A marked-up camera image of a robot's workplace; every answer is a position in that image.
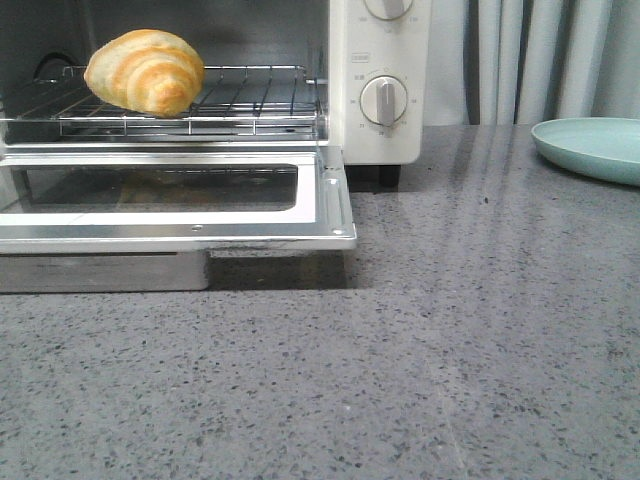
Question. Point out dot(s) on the teal round plate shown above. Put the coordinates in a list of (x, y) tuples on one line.
[(598, 147)]

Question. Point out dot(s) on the golden croissant bread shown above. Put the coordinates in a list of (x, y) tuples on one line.
[(148, 71)]

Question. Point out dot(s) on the white toaster oven body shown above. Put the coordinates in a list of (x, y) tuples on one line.
[(340, 41)]

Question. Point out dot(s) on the oven glass door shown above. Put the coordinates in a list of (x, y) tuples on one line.
[(135, 217)]

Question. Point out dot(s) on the lower timer knob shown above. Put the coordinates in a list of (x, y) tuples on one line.
[(383, 100)]

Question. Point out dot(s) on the wire oven rack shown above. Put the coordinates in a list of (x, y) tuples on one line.
[(236, 101)]

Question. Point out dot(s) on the grey curtain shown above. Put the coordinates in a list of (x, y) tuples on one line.
[(523, 62)]

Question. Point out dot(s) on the black right oven foot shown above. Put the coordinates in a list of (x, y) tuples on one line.
[(389, 175)]

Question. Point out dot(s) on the upper temperature knob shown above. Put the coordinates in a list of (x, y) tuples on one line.
[(388, 10)]

